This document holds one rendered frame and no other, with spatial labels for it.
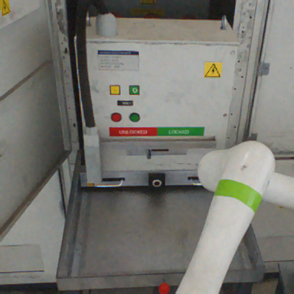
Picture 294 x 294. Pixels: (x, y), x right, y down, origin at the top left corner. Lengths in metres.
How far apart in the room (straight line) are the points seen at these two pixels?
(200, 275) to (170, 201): 0.59
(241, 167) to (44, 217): 1.20
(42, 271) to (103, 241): 0.94
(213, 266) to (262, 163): 0.28
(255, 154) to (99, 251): 0.59
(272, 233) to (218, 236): 1.22
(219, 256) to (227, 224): 0.08
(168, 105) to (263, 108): 0.49
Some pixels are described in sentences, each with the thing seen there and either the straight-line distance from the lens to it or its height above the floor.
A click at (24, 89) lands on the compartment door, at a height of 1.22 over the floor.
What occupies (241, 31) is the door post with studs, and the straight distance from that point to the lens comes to 1.67.
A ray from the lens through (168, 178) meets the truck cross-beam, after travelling 1.59.
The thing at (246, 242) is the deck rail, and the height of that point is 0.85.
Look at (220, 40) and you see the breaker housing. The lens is 1.41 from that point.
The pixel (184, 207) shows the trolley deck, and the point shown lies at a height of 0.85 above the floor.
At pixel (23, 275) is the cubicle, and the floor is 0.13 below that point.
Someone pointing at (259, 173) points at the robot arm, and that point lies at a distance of 1.08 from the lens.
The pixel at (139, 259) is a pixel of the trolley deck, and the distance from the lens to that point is 1.36.
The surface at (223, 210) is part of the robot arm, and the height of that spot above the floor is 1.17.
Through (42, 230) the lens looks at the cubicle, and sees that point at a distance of 2.13.
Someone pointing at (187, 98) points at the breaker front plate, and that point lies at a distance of 1.44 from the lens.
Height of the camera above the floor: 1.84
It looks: 37 degrees down
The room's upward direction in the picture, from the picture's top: 4 degrees clockwise
